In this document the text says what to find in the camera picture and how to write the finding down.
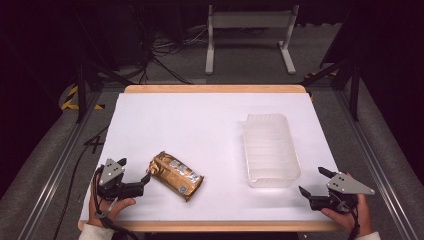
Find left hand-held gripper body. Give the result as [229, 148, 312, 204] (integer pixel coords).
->
[94, 157, 146, 202]

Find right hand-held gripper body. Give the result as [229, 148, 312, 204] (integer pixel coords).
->
[308, 171, 376, 214]

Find gold foil packet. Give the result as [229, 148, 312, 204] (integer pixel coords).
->
[146, 150, 205, 203]

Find translucent plastic container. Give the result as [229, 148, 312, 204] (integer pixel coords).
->
[242, 113, 302, 189]

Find person's right hand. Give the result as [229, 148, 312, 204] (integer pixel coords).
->
[320, 172, 374, 238]

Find person's left hand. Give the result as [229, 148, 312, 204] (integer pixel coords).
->
[87, 195, 137, 229]

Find white table sheet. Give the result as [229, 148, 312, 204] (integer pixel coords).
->
[79, 92, 341, 223]

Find yellow black floor tape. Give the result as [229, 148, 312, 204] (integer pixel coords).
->
[59, 84, 106, 112]

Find black metal stand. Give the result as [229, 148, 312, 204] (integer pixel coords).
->
[73, 9, 135, 125]
[300, 59, 363, 123]

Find right hand-held gripper cable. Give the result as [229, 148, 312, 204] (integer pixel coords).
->
[335, 199, 362, 240]

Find aluminium floor rail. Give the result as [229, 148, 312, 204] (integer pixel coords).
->
[334, 89, 420, 240]
[16, 91, 103, 240]

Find black floor cable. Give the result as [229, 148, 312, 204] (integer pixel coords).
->
[52, 124, 111, 240]

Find bundle of floor cables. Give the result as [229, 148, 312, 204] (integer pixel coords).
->
[133, 24, 214, 85]

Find white metal stand frame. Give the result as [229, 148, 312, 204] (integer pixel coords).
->
[204, 4, 300, 76]

